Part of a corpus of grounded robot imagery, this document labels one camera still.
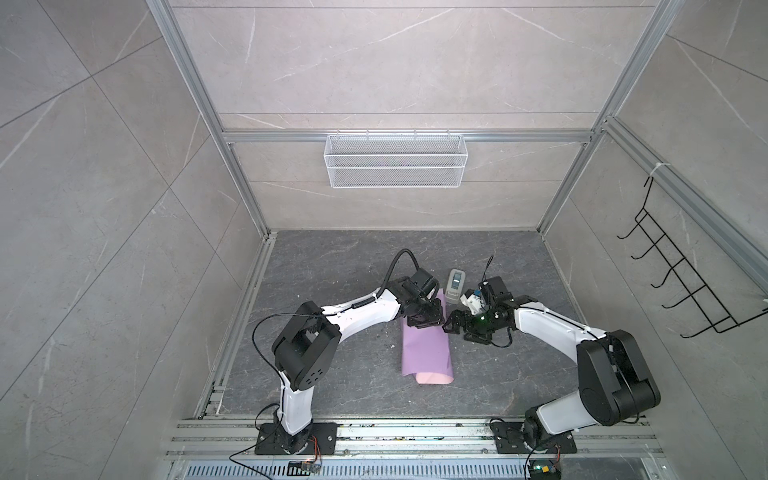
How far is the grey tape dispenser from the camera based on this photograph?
3.27 ft

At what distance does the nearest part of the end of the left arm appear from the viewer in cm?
66

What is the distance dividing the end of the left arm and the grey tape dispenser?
0.75ft
